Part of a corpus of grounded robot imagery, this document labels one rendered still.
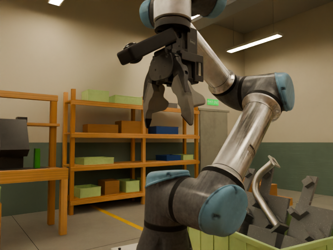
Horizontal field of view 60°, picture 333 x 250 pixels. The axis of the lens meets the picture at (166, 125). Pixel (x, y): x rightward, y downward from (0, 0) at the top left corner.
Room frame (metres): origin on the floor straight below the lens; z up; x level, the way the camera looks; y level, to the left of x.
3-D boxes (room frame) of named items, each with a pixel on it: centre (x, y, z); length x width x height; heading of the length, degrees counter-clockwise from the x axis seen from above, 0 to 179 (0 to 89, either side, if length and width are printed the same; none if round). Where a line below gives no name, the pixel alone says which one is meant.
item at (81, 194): (6.11, 0.59, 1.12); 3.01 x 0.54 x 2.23; 126
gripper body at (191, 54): (0.56, -0.02, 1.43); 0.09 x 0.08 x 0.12; 129
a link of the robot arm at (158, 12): (0.56, -0.01, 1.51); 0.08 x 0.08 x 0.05
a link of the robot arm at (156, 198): (0.78, -0.01, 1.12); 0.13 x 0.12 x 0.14; 46
